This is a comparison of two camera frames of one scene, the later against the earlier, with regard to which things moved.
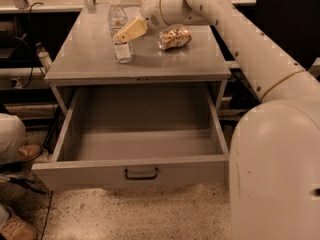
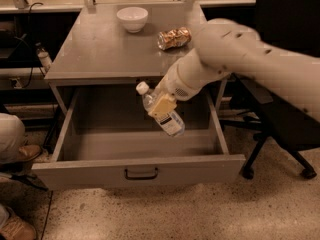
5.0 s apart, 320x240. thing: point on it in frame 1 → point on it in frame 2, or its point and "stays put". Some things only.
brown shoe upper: [28, 153] stays put
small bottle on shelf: [44, 57] stays put
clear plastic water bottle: [117, 18] → [170, 121]
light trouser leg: [12, 138] stays put
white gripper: [151, 13] → [174, 86]
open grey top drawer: [137, 137] stays put
